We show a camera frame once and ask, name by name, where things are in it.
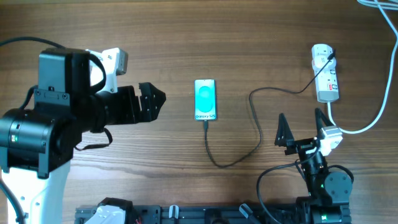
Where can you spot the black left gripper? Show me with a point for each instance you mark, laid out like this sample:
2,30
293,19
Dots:
132,113

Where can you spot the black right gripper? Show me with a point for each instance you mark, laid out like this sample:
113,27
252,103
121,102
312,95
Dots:
299,145

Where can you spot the blue screen smartphone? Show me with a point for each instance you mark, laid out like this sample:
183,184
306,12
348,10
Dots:
205,99

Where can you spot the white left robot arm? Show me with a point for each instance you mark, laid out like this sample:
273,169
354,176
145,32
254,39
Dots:
37,144

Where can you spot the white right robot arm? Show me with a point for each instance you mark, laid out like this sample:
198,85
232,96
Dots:
329,187

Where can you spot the white charger plug adapter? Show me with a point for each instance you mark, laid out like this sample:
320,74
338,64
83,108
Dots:
327,62

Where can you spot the white power strip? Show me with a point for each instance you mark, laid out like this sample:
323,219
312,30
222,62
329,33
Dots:
326,82

